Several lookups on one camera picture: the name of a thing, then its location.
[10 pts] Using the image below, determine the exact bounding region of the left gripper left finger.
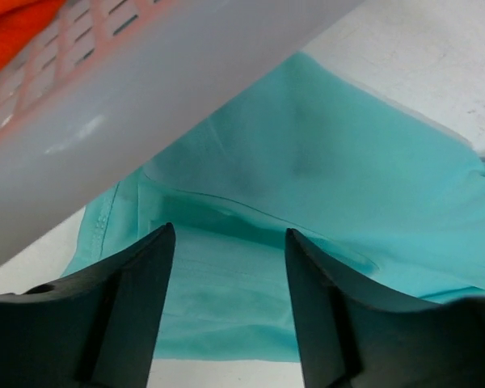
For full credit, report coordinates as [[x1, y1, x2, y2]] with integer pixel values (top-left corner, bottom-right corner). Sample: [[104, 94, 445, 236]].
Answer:
[[0, 224, 175, 387]]

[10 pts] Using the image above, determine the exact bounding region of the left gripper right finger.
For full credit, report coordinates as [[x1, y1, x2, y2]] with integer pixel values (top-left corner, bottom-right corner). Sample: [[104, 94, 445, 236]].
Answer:
[[285, 229, 485, 387]]

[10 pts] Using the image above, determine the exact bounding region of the teal t-shirt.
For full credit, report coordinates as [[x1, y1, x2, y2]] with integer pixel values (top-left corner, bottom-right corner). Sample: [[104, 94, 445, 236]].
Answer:
[[66, 54, 485, 361]]

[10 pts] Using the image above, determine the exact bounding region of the white plastic basket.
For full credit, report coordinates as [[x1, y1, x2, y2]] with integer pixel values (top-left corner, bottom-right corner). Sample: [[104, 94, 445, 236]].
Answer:
[[0, 1, 357, 266]]

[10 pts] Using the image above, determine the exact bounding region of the orange t-shirt in basket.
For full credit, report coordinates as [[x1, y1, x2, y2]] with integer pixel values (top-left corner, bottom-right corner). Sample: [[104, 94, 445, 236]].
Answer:
[[0, 0, 65, 70]]

